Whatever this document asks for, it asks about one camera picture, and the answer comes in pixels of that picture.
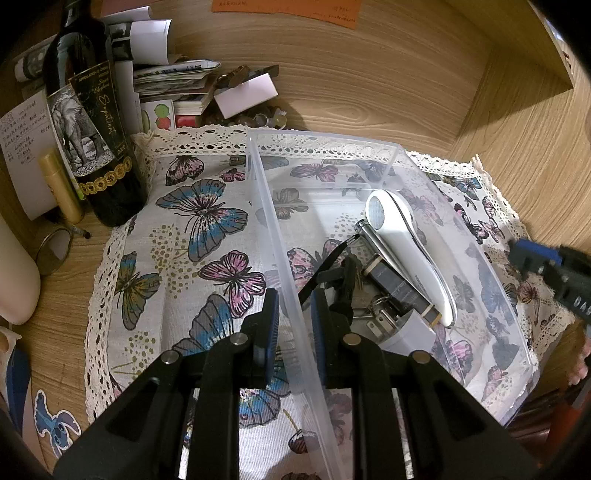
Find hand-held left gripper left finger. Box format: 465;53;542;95
53;287;281;480

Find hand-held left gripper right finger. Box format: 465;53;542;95
310;290;541;480

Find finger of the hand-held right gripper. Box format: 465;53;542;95
508;237;561;280

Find clear plastic box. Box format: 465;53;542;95
245;129;541;480

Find white charger plug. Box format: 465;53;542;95
369;307;437;354

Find silver metal pen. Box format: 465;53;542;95
355;220;393;259

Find white handheld massager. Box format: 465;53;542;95
365;189;458;328

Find person's right hand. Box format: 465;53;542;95
573;339;591;386

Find butterfly print lace tablecloth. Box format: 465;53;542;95
85;124;578;480

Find pile of brown trinkets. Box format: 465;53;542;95
203;65;289;130

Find small white box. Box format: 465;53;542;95
215;74;278;118

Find small round mirror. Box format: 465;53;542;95
36;227;90;277

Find fruit print card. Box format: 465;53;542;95
139;99;176;132

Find blue cartoon sticker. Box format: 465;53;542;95
34;390;83;450

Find dark wine bottle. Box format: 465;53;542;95
42;0;148;227

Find gold lip balm tube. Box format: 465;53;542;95
38;152;84;222

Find cream cylindrical device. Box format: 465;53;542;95
0;212;41;324

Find stack of books and papers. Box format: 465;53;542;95
134;60;222;127

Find blue card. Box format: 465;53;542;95
6;344;32;437

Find white handwritten note paper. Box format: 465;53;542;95
0;95;63;220

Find orange sticky note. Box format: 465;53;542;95
211;0;360;29

